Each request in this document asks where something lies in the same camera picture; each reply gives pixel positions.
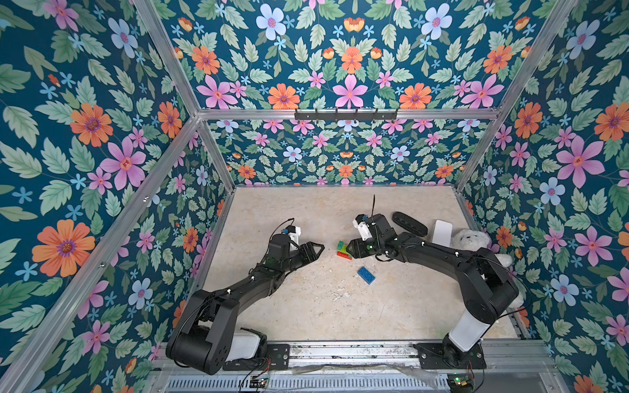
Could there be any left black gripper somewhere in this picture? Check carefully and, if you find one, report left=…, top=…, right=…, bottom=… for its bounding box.
left=278, top=241, right=324, bottom=273

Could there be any blue lego brick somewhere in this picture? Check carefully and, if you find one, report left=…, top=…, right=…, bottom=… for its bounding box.
left=357, top=267, right=375, bottom=285

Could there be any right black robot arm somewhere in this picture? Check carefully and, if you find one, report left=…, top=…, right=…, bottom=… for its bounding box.
left=347, top=212, right=519, bottom=355

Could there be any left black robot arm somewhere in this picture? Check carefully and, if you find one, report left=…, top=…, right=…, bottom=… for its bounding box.
left=165, top=234, right=325, bottom=375

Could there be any black oval remote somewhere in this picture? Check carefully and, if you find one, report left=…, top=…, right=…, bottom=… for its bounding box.
left=392, top=211, right=429, bottom=237

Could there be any white rectangular box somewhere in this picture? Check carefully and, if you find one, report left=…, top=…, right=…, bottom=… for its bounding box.
left=432, top=219, right=453, bottom=247

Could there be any white teddy bear pink shirt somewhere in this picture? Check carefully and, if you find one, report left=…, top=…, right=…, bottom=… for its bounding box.
left=450, top=229, right=524, bottom=318

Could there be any small left circuit board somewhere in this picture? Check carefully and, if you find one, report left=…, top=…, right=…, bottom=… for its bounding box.
left=248, top=377, right=270, bottom=390

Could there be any green circuit board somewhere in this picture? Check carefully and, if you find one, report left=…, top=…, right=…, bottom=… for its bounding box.
left=447, top=374, right=475, bottom=393

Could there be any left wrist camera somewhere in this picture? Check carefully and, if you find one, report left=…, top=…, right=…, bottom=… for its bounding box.
left=284, top=225, right=301, bottom=244

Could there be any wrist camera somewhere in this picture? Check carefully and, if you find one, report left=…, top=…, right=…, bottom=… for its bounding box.
left=284, top=225, right=301, bottom=244
left=352, top=215, right=373, bottom=242

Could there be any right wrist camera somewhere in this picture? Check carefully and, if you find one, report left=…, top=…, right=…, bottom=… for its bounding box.
left=352, top=215, right=373, bottom=242

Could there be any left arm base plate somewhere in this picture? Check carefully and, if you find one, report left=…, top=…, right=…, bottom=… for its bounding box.
left=222, top=328, right=291, bottom=371

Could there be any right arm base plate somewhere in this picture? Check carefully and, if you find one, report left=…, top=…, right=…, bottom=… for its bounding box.
left=413, top=342, right=486, bottom=370

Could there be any black hook rail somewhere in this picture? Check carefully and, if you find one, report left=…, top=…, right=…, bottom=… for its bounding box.
left=293, top=109, right=398, bottom=122

